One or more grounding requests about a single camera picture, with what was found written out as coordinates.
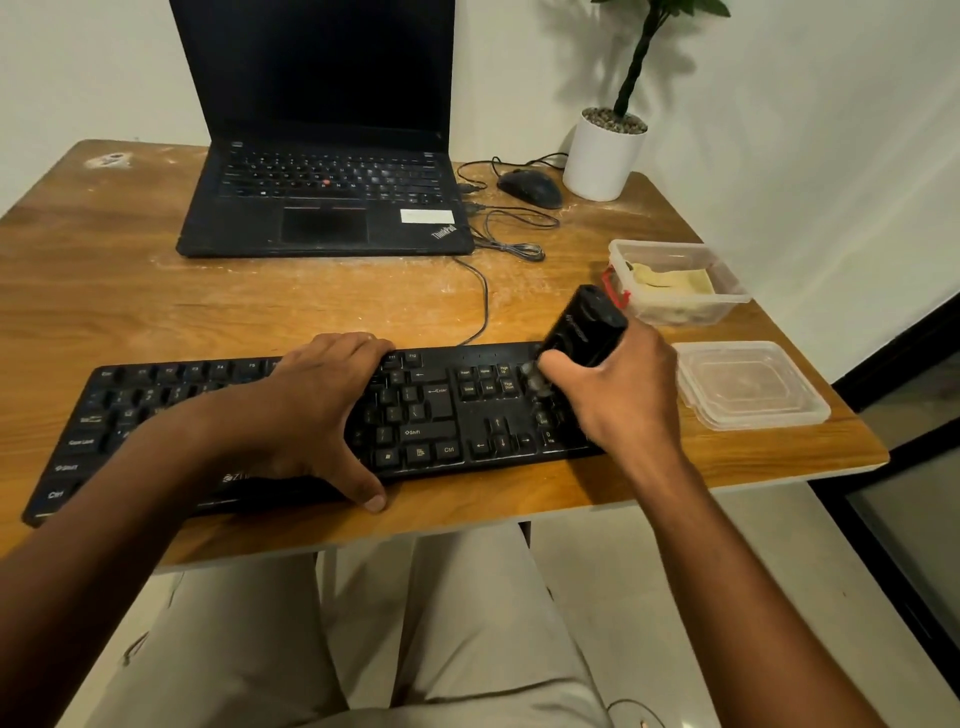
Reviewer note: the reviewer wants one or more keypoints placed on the person's right hand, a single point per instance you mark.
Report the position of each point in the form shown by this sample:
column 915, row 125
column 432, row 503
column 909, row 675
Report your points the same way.
column 634, row 405

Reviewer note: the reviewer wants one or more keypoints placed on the clear plastic lid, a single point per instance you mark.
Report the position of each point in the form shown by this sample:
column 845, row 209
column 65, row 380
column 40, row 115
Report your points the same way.
column 750, row 386

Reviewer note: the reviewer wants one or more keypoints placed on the black door frame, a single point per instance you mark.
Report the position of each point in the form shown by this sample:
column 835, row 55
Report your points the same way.
column 900, row 592

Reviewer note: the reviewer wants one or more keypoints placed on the clear plastic container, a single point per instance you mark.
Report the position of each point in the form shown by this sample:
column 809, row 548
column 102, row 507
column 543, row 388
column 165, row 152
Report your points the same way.
column 720, row 300

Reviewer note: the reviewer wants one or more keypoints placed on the green artificial plant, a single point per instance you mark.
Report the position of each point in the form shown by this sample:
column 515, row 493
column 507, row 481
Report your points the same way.
column 637, row 64

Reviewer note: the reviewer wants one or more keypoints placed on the black computer mouse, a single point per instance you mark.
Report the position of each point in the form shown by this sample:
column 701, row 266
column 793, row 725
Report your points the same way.
column 531, row 187

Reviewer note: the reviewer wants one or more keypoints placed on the yellow cloth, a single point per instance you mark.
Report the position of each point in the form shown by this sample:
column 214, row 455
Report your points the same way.
column 675, row 281

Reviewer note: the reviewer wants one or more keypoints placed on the beige trousers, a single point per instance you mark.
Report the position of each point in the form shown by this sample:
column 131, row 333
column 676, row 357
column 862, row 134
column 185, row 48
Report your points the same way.
column 465, row 637

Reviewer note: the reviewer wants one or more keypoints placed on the white plant pot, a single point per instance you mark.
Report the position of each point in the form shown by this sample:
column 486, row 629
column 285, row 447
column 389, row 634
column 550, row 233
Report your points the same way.
column 600, row 161

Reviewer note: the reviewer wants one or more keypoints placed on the black computer keyboard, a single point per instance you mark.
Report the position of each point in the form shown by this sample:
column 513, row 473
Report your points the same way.
column 450, row 420

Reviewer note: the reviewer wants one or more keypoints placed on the person's left thumb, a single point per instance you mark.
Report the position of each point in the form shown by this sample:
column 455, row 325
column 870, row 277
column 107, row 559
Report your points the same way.
column 358, row 480

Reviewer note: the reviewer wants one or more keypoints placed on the black handheld vacuum cleaner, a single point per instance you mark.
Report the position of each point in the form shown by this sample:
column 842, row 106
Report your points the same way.
column 589, row 319

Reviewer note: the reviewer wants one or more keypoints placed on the person's right thumb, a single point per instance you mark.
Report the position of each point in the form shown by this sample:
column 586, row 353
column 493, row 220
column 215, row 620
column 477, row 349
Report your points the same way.
column 566, row 379

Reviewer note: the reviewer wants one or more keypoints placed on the person's left forearm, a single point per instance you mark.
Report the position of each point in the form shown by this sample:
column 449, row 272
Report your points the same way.
column 97, row 540

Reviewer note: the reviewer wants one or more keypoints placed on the person's left hand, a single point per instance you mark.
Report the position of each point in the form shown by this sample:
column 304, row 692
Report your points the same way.
column 289, row 416

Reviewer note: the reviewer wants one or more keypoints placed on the person's right forearm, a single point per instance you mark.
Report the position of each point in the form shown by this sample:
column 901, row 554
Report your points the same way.
column 742, row 600

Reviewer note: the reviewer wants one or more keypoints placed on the black laptop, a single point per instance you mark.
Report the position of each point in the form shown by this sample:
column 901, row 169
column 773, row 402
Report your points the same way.
column 322, row 172

